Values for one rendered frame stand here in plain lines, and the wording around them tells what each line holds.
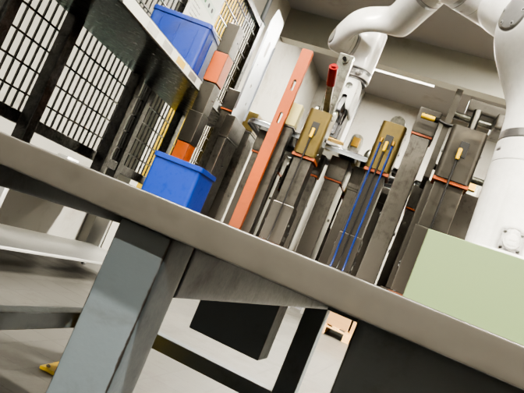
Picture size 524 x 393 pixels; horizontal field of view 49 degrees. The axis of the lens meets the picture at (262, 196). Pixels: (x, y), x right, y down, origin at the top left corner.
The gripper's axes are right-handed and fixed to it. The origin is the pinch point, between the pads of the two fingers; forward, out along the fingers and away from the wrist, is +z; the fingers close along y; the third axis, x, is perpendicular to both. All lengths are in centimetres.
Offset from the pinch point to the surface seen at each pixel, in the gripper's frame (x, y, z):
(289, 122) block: 7.7, -19.4, 6.4
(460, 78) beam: -22, 567, -258
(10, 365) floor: 77, 24, 107
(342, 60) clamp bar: 0.4, -23.0, -11.8
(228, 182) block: 24.3, 4.3, 24.1
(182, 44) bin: 38.4, -29.3, -1.2
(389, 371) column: -33, -82, 47
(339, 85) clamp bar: -1.0, -21.4, -6.1
